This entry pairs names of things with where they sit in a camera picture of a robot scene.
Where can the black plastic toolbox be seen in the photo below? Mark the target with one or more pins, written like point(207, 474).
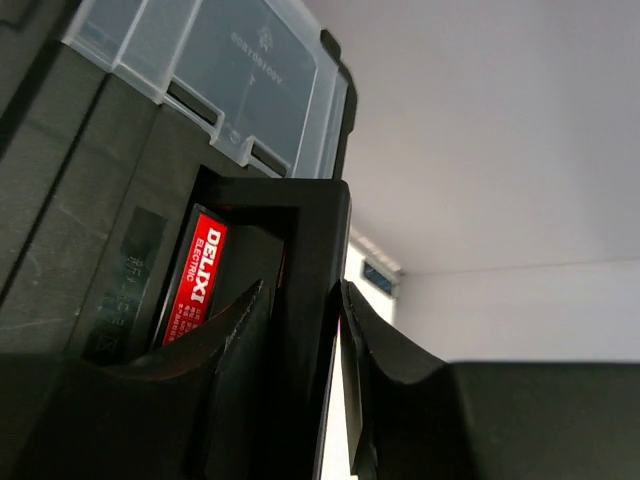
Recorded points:
point(157, 159)

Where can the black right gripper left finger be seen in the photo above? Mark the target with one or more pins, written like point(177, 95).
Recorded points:
point(184, 411)

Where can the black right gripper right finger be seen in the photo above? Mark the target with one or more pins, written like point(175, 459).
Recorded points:
point(412, 415)

